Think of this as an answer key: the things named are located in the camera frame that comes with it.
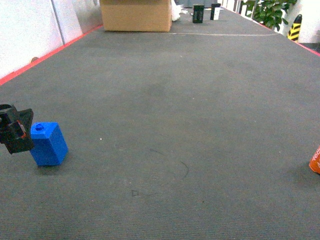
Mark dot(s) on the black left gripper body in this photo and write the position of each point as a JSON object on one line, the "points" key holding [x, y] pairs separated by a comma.
{"points": [[15, 128]]}

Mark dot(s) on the blue plastic block part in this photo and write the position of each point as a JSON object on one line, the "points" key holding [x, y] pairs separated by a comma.
{"points": [[50, 147]]}

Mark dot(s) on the orange cylinder cap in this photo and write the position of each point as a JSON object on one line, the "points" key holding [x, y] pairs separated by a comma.
{"points": [[314, 163]]}

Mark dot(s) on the large cardboard box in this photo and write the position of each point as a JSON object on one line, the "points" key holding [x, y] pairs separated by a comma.
{"points": [[136, 15]]}

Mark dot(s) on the black box on table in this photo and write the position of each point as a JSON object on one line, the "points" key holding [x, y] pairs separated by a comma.
{"points": [[198, 13]]}

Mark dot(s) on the black white box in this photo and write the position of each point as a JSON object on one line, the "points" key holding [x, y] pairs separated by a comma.
{"points": [[215, 11]]}

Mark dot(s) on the potted green plant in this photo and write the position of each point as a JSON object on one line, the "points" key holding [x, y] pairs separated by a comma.
{"points": [[269, 13]]}

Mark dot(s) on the yellow black traffic cone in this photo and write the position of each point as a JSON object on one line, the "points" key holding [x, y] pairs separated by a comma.
{"points": [[294, 31]]}

